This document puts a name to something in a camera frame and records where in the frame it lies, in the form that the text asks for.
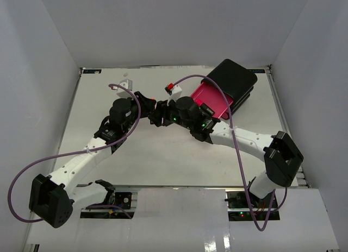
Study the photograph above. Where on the dark blue table label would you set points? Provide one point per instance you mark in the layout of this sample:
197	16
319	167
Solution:
92	71

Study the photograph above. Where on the right dark table label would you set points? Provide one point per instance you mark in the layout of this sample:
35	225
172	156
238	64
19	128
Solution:
257	70

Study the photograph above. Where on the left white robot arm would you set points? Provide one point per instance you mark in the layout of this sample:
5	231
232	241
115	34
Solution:
51	197

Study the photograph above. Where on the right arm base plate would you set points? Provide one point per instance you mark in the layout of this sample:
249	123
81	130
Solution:
237	200

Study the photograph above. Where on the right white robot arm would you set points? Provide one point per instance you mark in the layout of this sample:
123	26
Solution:
280	154

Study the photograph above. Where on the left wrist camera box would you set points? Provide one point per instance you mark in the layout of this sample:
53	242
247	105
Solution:
126	87

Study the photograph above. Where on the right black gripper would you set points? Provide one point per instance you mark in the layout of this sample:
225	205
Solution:
161	111

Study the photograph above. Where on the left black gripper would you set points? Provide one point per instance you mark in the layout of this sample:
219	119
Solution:
146	105

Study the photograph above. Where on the black pink drawer organizer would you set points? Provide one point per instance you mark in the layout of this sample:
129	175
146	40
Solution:
235	81

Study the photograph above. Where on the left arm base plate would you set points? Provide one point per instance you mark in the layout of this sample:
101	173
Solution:
120	200

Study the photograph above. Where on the pink cap black highlighter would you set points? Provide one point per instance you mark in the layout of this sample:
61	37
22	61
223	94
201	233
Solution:
205	108

